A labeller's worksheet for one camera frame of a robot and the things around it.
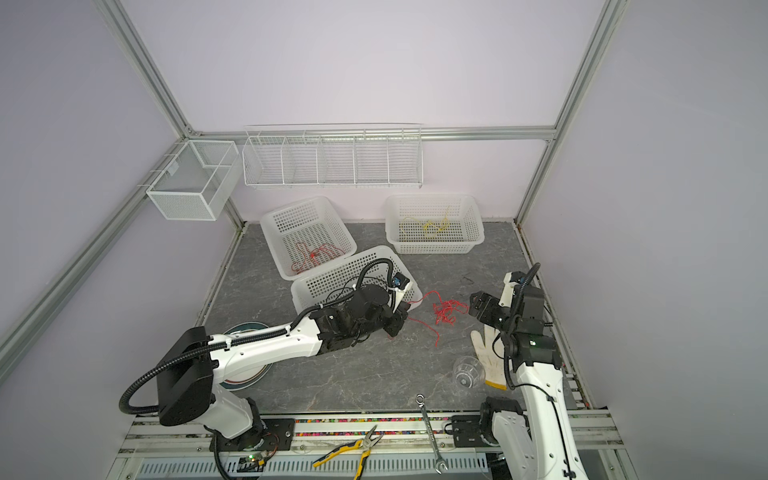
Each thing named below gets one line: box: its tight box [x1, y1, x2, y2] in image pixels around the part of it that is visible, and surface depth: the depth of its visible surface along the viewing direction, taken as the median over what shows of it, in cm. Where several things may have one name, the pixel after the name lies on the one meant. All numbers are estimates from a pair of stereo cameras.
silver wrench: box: [415, 394, 448, 475], surface depth 75 cm
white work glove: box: [470, 325, 507, 390], surface depth 86 cm
